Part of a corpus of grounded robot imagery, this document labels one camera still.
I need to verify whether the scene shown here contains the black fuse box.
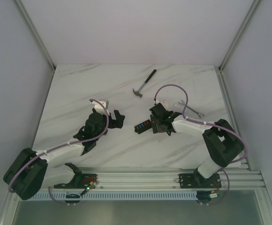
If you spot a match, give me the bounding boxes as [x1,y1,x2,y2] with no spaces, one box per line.
[134,120,152,134]

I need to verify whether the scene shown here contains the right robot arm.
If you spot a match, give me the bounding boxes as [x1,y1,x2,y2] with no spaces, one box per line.
[151,111,246,188]

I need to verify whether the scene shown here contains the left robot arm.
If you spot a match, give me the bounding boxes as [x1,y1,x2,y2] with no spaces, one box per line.
[3,110,125,200]

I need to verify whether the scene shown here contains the silver open-end wrench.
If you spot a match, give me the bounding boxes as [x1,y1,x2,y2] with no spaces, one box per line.
[178,100,204,118]

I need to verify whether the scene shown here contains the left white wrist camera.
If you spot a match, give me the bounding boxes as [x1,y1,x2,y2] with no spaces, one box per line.
[90,99,109,115]

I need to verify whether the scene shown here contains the claw hammer black handle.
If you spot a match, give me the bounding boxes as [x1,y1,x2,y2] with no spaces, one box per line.
[132,69,157,97]

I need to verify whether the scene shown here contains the aluminium rail base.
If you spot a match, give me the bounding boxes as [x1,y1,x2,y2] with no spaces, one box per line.
[81,167,266,191]

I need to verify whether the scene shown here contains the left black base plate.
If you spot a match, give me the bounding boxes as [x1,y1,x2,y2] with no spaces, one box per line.
[54,173,97,189]

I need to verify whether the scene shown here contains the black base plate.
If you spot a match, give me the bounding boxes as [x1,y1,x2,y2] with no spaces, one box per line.
[54,173,97,189]
[178,173,222,189]

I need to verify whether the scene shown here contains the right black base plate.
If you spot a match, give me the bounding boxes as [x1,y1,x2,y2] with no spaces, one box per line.
[178,173,222,189]

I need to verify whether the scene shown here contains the white slotted cable duct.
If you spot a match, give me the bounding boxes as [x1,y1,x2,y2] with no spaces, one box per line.
[30,191,221,202]

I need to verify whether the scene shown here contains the left aluminium frame post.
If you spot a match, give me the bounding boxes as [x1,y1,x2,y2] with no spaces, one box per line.
[13,0,56,71]

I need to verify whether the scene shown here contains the aluminium frame post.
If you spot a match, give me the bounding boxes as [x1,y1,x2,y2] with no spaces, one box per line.
[219,0,263,72]
[13,0,56,71]

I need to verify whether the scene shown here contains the right aluminium frame post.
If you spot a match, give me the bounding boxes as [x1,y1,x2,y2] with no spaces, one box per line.
[219,0,263,72]

